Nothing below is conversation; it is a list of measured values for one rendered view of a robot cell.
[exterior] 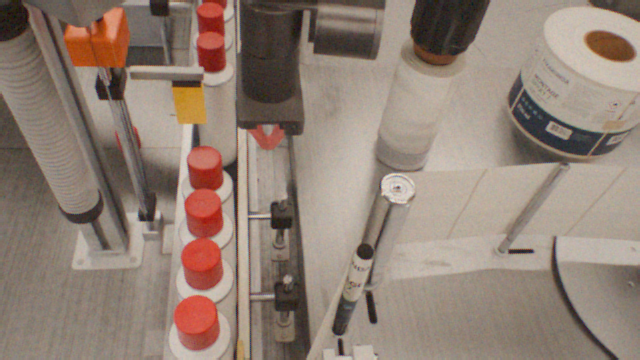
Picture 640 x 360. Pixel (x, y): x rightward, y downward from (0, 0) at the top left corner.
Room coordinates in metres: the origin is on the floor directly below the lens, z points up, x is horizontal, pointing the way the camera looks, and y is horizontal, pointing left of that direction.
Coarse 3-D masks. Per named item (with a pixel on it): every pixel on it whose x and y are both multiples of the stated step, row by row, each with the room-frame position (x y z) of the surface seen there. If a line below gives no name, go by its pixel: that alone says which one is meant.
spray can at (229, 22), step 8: (208, 0) 0.58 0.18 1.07; (216, 0) 0.58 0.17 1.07; (224, 0) 0.59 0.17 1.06; (224, 8) 0.59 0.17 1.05; (232, 8) 0.61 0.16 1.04; (224, 16) 0.58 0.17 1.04; (232, 16) 0.59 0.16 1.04; (224, 24) 0.58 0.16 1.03; (232, 24) 0.59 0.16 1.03; (232, 32) 0.59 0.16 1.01
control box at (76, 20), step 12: (24, 0) 0.23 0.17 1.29; (36, 0) 0.22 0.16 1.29; (48, 0) 0.22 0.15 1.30; (60, 0) 0.22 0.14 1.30; (72, 0) 0.21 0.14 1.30; (84, 0) 0.22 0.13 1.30; (96, 0) 0.23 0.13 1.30; (108, 0) 0.23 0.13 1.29; (120, 0) 0.24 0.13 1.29; (48, 12) 0.22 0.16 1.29; (60, 12) 0.22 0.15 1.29; (72, 12) 0.21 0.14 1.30; (84, 12) 0.22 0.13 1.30; (96, 12) 0.22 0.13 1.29; (72, 24) 0.21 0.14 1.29; (84, 24) 0.22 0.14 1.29
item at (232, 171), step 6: (234, 0) 0.87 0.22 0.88; (234, 6) 0.85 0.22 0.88; (234, 18) 0.81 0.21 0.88; (198, 132) 0.52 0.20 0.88; (246, 132) 0.53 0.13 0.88; (198, 138) 0.51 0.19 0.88; (198, 144) 0.49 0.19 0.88; (228, 168) 0.46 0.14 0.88; (234, 168) 0.46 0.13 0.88; (228, 174) 0.45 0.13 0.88; (234, 174) 0.45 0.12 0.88; (234, 180) 0.44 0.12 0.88; (234, 186) 0.43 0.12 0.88; (234, 192) 0.42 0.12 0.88; (234, 198) 0.41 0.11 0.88; (234, 204) 0.40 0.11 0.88; (234, 210) 0.39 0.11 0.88; (234, 216) 0.38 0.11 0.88
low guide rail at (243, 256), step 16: (240, 144) 0.48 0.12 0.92; (240, 160) 0.45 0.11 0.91; (240, 176) 0.42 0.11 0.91; (240, 192) 0.39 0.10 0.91; (240, 208) 0.37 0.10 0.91; (240, 224) 0.35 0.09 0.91; (240, 240) 0.32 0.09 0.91; (240, 256) 0.30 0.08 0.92; (240, 272) 0.28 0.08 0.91; (240, 288) 0.26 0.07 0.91; (240, 304) 0.24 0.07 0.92; (240, 320) 0.22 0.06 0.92; (240, 336) 0.20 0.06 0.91
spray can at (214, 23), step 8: (200, 8) 0.54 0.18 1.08; (208, 8) 0.54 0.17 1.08; (216, 8) 0.54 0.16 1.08; (200, 16) 0.52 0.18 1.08; (208, 16) 0.52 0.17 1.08; (216, 16) 0.53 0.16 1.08; (200, 24) 0.52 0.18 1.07; (208, 24) 0.52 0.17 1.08; (216, 24) 0.52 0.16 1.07; (200, 32) 0.52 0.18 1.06; (216, 32) 0.52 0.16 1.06; (224, 32) 0.54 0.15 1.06; (192, 40) 0.53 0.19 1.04; (224, 40) 0.53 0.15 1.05; (232, 40) 0.54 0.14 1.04; (232, 48) 0.54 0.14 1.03; (232, 56) 0.54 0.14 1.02; (232, 64) 0.54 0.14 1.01
